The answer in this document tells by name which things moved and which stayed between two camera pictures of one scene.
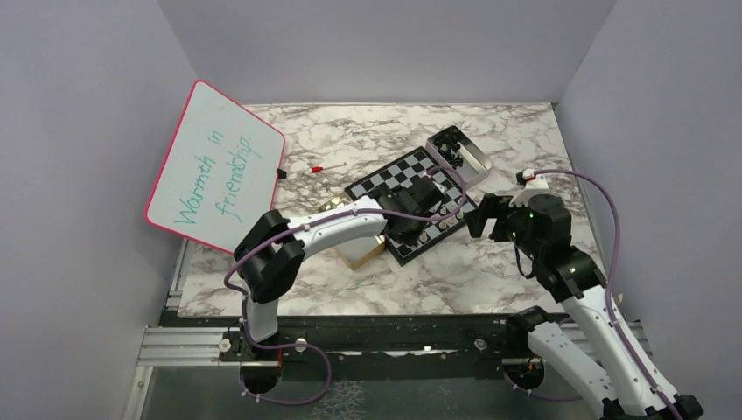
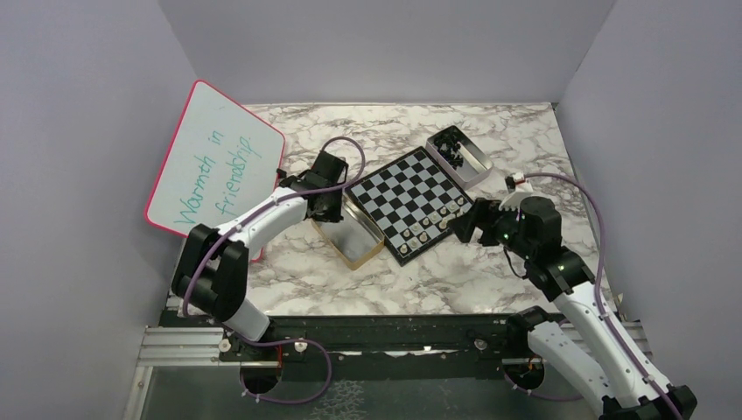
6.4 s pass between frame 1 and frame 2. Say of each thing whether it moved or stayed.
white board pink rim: stayed
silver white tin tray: stayed
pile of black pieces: stayed
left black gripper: moved
